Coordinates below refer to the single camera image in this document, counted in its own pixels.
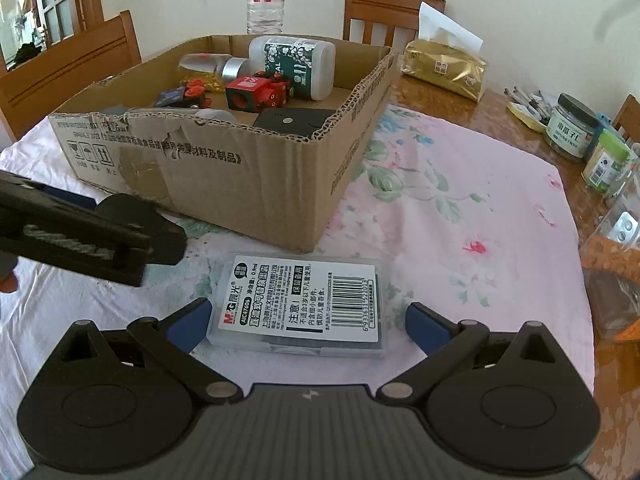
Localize pink floral tablecloth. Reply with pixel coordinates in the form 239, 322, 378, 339
0, 105, 596, 480

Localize wooden chair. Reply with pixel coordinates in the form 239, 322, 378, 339
612, 94, 640, 142
344, 0, 447, 46
0, 10, 143, 141

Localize glass jar dark lid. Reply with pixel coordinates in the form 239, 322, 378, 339
542, 92, 601, 161

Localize white bottle green label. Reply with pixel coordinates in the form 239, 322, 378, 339
248, 36, 337, 101

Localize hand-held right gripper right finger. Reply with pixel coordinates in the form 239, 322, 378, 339
375, 302, 573, 405

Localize yellow pack with pens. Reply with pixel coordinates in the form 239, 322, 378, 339
505, 87, 556, 131

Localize black toy block red wheels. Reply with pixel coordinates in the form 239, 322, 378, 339
155, 79, 213, 110

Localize clear bottle silver cap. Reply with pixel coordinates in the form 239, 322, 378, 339
177, 53, 253, 92

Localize black rectangular box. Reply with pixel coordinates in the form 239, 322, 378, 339
251, 106, 338, 137

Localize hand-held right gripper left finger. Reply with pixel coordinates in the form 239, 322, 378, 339
47, 297, 240, 401

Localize gold tissue pack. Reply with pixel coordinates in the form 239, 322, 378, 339
402, 2, 488, 102

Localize clear plastic case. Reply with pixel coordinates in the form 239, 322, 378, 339
206, 251, 391, 361

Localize cardboard box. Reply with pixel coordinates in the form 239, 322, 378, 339
47, 35, 398, 253

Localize pill blister pack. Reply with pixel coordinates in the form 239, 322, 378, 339
607, 212, 640, 246

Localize clear plastic container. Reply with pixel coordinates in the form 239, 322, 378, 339
192, 108, 237, 123

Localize green lid container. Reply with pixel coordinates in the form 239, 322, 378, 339
582, 129, 638, 193

